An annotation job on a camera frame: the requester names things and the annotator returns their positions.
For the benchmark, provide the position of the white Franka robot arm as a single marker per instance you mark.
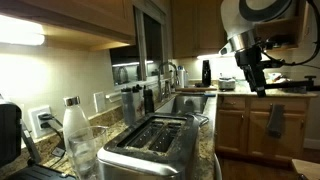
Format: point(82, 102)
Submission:
point(233, 16)

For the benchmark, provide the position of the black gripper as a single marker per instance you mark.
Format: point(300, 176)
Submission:
point(249, 57)

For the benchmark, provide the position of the under cabinet light strip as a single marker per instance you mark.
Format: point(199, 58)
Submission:
point(20, 33)
point(208, 56)

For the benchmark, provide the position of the metal soap dispenser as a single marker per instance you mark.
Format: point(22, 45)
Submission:
point(167, 90)

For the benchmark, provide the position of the white printed water bottle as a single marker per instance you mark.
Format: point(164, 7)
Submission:
point(139, 103)

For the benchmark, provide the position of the black coffee maker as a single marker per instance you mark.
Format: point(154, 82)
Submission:
point(206, 73)
point(10, 133)

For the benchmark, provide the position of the wooden upper cabinet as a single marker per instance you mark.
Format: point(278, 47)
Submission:
point(196, 26)
point(83, 13)

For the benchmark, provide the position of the black stereo camera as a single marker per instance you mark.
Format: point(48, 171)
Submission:
point(275, 64)

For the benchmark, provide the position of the light wooden table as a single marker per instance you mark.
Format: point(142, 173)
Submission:
point(308, 170)

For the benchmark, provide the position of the white wall power outlet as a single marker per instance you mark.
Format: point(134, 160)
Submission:
point(33, 123)

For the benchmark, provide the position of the kitchen window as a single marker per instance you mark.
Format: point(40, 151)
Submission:
point(153, 36)

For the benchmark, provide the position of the open wooden shelf cabinet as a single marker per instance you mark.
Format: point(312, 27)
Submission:
point(286, 30)

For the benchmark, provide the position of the clear bottle with metal cap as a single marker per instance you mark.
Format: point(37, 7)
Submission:
point(75, 120)

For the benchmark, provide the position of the grey sports water bottle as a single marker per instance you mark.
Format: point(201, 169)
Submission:
point(128, 106)

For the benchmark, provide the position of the white cylindrical container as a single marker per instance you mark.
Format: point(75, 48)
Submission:
point(181, 78)

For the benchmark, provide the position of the stainless steel dishwasher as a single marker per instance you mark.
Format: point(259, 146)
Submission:
point(218, 170)

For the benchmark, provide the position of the small white kitchen appliance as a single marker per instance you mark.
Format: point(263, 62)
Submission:
point(226, 84)

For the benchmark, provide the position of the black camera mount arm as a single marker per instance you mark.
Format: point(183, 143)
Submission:
point(290, 85)

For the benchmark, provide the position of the clear drinking glass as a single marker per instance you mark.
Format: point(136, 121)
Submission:
point(86, 156)

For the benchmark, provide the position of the white wall switch plate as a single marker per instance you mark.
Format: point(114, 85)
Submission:
point(99, 101)

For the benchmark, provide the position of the wooden cutting board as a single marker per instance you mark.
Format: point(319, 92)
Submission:
point(196, 89)

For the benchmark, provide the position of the metal kitchen faucet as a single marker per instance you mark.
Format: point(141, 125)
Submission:
point(159, 80)

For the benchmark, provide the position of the stainless steel sink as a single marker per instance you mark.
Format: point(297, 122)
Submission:
point(190, 103)

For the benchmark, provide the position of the wooden lower cabinet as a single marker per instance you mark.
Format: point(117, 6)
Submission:
point(233, 130)

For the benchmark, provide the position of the dark hanging towel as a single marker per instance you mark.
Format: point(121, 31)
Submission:
point(276, 121)

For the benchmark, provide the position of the stainless steel two-slot toaster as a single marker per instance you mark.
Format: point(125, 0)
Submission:
point(133, 160)

